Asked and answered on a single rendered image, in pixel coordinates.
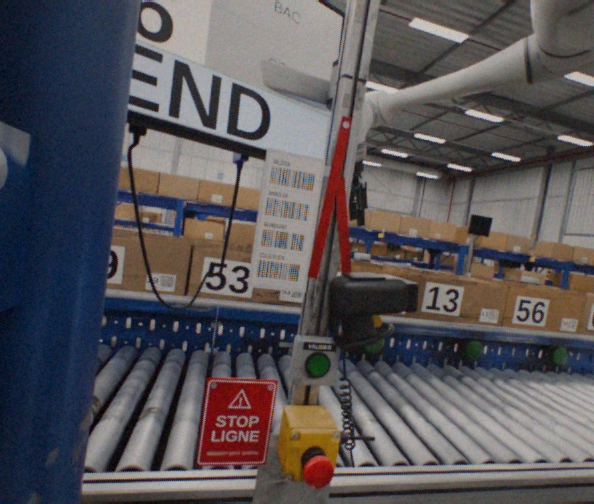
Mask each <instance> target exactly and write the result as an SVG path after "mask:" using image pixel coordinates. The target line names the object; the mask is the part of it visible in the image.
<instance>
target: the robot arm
mask: <svg viewBox="0 0 594 504"><path fill-rule="evenodd" d="M531 16H532V25H533V30H534V34H533V35H531V36H529V37H526V38H524V39H522V40H520V41H518V42H517V43H515V44H513V45H512V46H510V47H508V48H506V49H505V50H503V51H501V52H499V53H497V54H495V55H493V56H491V57H490V58H488V59H486V60H484V61H482V62H480V63H478V64H475V65H473V66H471V67H469V68H466V69H464V70H461V71H458V72H456V73H453V74H450V75H447V76H444V77H441V78H438V79H435V80H432V81H429V82H426V83H423V84H420V85H417V86H414V87H411V88H408V89H404V90H401V91H397V92H392V93H389V92H387V91H386V90H384V89H382V90H378V91H373V92H368V93H366V94H365V101H364V107H363V114H362V120H361V126H360V133H359V139H358V146H357V152H356V159H355V165H354V171H353V178H352V184H351V191H350V197H349V203H348V208H349V219H350V221H353V220H356V219H357V226H358V227H360V226H363V225H365V209H367V208H368V201H367V182H366V181H365V182H364V181H363V180H362V175H361V173H362V171H364V169H365V167H364V158H365V157H366V146H365V144H366V142H365V135H366V134H367V132H368V130H370V129H372V128H376V127H378V126H380V125H382V124H384V123H386V122H388V121H390V120H391V119H392V116H393V115H394V114H395V113H396V112H398V111H400V110H403V109H405V108H408V107H412V106H416V105H421V104H427V103H432V102H438V101H444V100H449V99H454V98H459V97H463V96H467V95H472V94H476V93H481V92H486V91H492V90H498V89H504V88H511V87H519V86H527V85H531V84H535V83H540V82H545V81H551V80H555V79H558V78H562V77H565V76H568V75H571V74H575V73H578V72H581V71H584V70H587V69H589V68H592V67H594V0H531ZM356 187H358V188H356ZM355 198H356V199H355ZM354 201H355V202H354ZM356 203H357V205H356Z"/></svg>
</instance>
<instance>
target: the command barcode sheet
mask: <svg viewBox="0 0 594 504"><path fill-rule="evenodd" d="M325 160H326V159H321V158H316V157H311V156H306V155H302V154H297V153H292V152H287V151H282V150H278V149H273V148H268V147H267V154H266V161H265V168H264V175H263V182H262V189H261V196H260V203H259V210H258V217H257V224H256V231H255V238H254V245H253V252H252V259H251V266H250V273H249V280H248V287H255V288H264V289H274V290H283V291H292V292H302V293H305V292H306V286H307V279H308V277H307V275H308V270H309V266H310V259H311V253H312V246H313V239H314V233H315V226H316V220H317V213H318V206H319V200H320V193H321V187H322V180H323V176H325V177H329V174H330V170H331V167H330V166H325Z"/></svg>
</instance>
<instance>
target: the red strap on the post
mask: <svg viewBox="0 0 594 504"><path fill-rule="evenodd" d="M352 121H353V119H351V118H348V117H345V116H342V120H341V124H340V129H339V133H338V138H337V142H336V147H335V151H334V156H333V161H332V165H331V170H330V174H329V179H328V183H327V188H326V192H325V197H324V201H323V206H322V210H321V215H320V219H319V224H318V228H317V233H316V237H315V242H314V247H313V251H312V256H311V260H310V266H309V270H308V275H307V277H310V278H315V279H317V278H318V273H319V269H320V264H321V260H322V255H323V251H324V246H325V242H326V237H327V233H328V228H329V224H330V220H331V215H332V211H333V206H334V202H335V197H336V208H337V221H338V234H339V247H340V260H341V273H348V272H352V267H351V254H350V240H349V227H348V213H347V200H346V187H345V177H340V175H341V170H342V166H343V161H344V157H345V152H346V148H347V143H348V139H349V134H350V130H351V125H352Z"/></svg>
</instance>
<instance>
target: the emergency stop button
mask: <svg viewBox="0 0 594 504"><path fill-rule="evenodd" d="M333 475H334V467H333V464H332V462H331V461H330V460H329V459H328V458H327V457H325V456H315V457H313V458H311V459H310V460H309V461H308V462H307V463H306V464H305V466H304V469H303V478H304V481H305V482H306V484H307V485H308V486H309V487H311V488H313V489H321V488H324V487H326V486H327V485H328V484H329V483H330V482H331V480H332V478H333Z"/></svg>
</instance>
